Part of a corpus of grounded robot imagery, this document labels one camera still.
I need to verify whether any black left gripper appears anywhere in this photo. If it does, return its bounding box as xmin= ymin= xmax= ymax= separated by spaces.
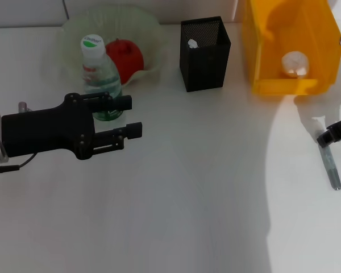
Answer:
xmin=1 ymin=90 xmax=143 ymax=161

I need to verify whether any white paper ball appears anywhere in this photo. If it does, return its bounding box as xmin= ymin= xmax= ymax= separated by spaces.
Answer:
xmin=281 ymin=51 xmax=311 ymax=78

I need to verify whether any red apple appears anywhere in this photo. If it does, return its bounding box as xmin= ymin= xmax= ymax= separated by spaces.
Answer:
xmin=105 ymin=39 xmax=145 ymax=85

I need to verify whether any green glass fruit plate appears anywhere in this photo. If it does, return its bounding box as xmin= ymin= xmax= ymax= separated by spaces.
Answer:
xmin=61 ymin=5 xmax=163 ymax=86

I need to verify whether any grey pen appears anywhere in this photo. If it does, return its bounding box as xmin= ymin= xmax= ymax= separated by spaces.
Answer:
xmin=314 ymin=118 xmax=341 ymax=191

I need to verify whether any clear water bottle green label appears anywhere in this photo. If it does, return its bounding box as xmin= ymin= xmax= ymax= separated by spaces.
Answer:
xmin=80 ymin=34 xmax=123 ymax=122

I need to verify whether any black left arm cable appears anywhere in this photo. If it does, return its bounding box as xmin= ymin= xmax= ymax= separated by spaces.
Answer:
xmin=0 ymin=153 xmax=36 ymax=177

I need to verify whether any yellow plastic bin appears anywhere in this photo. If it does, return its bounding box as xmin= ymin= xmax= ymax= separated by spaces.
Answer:
xmin=241 ymin=0 xmax=341 ymax=97

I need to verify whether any black mesh pen holder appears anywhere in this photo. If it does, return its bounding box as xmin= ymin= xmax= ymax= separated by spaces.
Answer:
xmin=179 ymin=16 xmax=231 ymax=93

